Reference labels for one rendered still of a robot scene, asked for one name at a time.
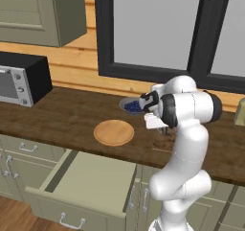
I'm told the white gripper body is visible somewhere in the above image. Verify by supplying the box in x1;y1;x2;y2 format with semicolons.
143;112;169;129

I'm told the grey plate with blue pattern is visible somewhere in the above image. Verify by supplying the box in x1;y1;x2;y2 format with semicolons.
119;96;146;116

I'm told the round wooden cutting board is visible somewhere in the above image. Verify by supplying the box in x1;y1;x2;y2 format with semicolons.
93;119;135;148

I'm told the open olive green drawer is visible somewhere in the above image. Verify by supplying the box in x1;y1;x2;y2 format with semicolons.
24;149;139;231

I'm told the olive green closed drawer front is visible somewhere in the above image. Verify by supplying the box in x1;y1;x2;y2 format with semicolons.
0;134;67;163

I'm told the olive tan box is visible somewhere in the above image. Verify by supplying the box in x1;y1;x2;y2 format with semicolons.
234;98;245;127

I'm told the olive green cupboard door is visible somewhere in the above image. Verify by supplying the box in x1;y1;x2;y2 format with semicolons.
0;150;62;202
139;165;167;231
124;164;143;231
188;176;245;231

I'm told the black framed window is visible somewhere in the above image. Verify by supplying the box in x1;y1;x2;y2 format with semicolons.
93;0;245;95

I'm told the black and silver toaster oven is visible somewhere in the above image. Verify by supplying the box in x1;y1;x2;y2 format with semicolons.
0;51;54;108

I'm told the silver handle of closed drawer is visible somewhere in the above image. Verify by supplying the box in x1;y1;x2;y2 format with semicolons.
18;142;39;153

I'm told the silver handle of open drawer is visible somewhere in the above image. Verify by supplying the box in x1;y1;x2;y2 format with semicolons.
58;212;87;231

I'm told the olive green wall cupboard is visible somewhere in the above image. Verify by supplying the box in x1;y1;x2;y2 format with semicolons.
0;0;88;48

